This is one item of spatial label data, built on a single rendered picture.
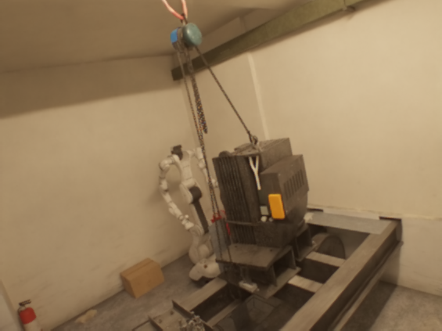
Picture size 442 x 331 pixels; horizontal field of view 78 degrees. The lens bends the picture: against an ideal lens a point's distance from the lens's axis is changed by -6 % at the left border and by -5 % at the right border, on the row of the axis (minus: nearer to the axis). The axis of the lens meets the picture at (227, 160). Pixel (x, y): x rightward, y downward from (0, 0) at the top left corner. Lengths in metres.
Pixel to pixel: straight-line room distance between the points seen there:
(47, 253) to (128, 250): 0.97
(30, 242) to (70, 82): 1.87
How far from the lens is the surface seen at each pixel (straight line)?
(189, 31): 1.86
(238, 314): 2.92
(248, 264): 2.08
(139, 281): 3.89
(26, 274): 3.91
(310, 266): 2.52
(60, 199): 3.78
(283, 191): 1.91
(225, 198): 2.24
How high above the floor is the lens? 1.95
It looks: 10 degrees down
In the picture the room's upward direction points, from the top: 13 degrees counter-clockwise
